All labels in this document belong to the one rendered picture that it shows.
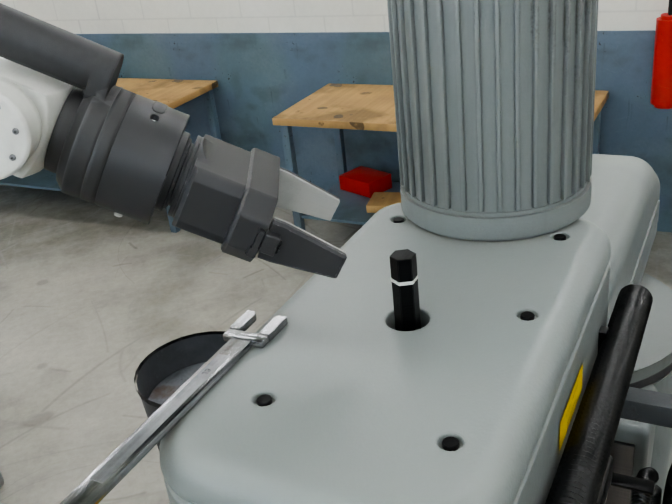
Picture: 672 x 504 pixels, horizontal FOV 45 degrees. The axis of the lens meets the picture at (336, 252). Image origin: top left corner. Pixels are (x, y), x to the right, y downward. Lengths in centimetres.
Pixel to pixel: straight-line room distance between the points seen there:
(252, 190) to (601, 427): 34
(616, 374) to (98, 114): 49
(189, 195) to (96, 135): 7
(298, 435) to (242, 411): 5
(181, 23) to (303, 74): 103
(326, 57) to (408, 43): 473
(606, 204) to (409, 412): 69
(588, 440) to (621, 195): 62
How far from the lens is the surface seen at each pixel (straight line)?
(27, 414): 419
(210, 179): 58
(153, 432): 59
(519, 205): 78
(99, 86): 59
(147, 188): 58
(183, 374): 320
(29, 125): 57
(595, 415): 71
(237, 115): 602
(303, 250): 58
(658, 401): 102
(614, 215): 118
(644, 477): 107
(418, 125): 79
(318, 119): 471
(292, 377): 62
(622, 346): 80
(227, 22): 586
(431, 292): 71
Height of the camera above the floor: 224
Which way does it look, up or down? 26 degrees down
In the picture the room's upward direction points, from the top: 7 degrees counter-clockwise
